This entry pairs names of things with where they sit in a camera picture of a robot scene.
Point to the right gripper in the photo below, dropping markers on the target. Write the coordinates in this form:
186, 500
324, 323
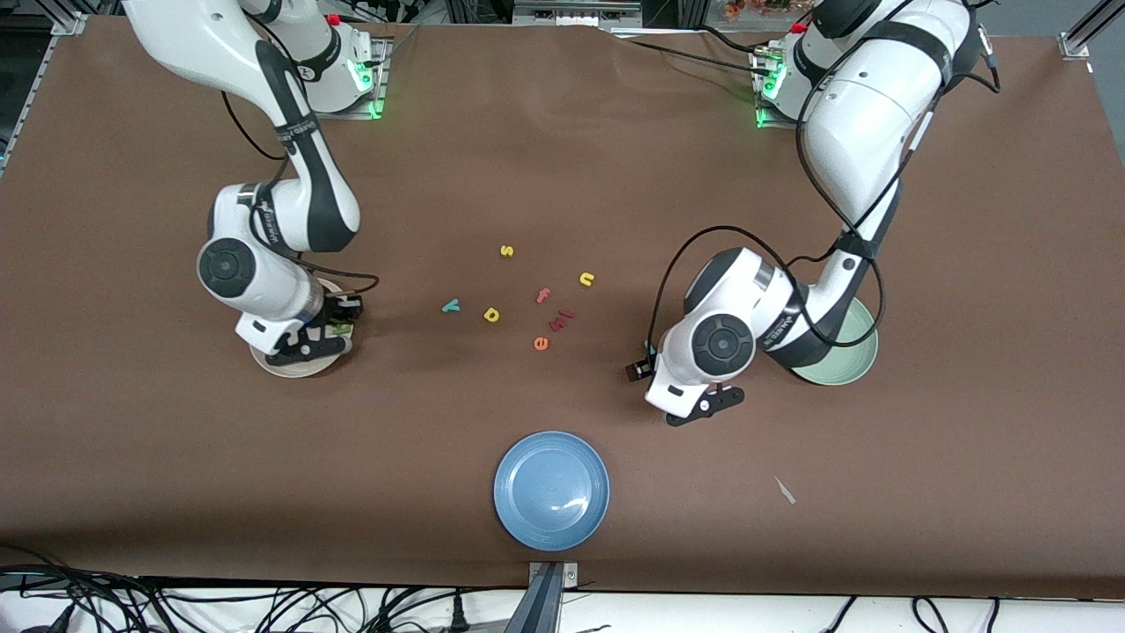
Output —
335, 313

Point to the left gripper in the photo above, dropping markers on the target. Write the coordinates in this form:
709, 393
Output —
635, 371

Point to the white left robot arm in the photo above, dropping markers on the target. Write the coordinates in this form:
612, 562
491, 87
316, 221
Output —
870, 114

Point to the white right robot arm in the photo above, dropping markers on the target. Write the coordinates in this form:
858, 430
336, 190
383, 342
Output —
202, 44

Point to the beige brown plate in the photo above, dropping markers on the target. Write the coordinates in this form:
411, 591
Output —
299, 370

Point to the blue plate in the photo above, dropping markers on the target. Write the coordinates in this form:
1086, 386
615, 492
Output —
551, 491

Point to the white paper scrap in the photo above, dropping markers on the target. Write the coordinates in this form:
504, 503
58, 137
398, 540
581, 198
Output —
785, 491

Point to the light green plate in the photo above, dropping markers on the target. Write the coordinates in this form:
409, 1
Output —
848, 362

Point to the brown table cover sheet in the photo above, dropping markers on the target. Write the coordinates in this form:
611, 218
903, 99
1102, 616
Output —
176, 440

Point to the black power plug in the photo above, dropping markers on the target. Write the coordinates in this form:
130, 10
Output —
458, 614

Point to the orange dried flowers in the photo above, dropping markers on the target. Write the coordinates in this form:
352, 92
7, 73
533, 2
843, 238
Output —
760, 7

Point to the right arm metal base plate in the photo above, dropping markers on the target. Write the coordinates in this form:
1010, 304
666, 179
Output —
380, 88

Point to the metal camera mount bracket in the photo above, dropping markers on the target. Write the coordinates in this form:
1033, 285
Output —
552, 598

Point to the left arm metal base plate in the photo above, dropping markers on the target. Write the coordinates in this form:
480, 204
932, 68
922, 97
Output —
766, 121

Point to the grey metal frame bar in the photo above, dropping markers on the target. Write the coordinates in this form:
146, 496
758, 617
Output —
576, 12

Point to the aluminium frame profile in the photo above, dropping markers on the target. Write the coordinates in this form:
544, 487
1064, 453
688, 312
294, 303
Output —
68, 23
1085, 35

